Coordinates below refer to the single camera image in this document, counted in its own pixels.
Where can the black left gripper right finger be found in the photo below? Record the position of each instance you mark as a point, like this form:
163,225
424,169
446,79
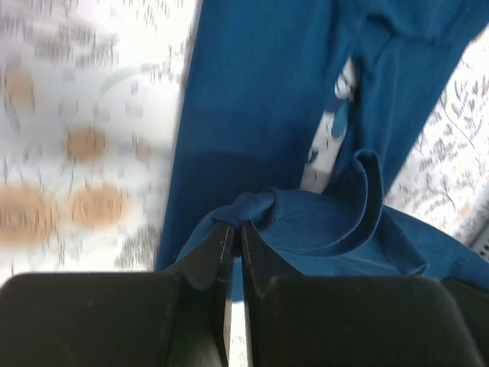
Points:
295,320

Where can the dark blue t shirt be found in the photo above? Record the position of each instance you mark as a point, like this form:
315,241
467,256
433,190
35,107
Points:
297,117

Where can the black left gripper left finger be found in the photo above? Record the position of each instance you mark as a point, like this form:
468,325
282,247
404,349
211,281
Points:
176,317

